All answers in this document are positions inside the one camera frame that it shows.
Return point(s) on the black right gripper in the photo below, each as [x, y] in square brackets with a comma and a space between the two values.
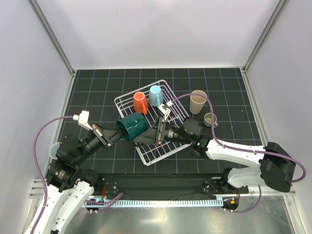
[154, 136]

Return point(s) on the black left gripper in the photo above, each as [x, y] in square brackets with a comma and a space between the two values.
[109, 132]

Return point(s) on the dark green mug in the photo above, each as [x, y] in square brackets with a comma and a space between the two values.
[133, 124]

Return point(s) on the orange mug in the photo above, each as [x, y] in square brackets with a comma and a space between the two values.
[140, 103]

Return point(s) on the light blue mug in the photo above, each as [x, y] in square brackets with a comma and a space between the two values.
[155, 96]

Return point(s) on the pale blue mug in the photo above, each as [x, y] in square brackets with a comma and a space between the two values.
[53, 150]

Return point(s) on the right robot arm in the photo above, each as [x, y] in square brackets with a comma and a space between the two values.
[261, 166]

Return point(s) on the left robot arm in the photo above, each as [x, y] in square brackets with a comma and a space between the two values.
[67, 186]

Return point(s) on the tall beige cup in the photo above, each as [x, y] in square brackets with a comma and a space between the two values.
[197, 101]

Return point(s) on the small beige cup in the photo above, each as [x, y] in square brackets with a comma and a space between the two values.
[210, 120]

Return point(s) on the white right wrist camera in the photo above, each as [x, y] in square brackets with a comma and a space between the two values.
[165, 109]

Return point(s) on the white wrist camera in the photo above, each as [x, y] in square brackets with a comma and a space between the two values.
[82, 120]
[165, 109]

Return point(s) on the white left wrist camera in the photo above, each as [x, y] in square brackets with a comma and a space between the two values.
[82, 120]

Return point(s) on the white wire dish rack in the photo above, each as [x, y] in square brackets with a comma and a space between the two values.
[151, 154]

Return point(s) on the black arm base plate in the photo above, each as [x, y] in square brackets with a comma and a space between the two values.
[164, 186]

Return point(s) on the white cable duct strip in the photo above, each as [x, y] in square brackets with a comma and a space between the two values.
[168, 204]

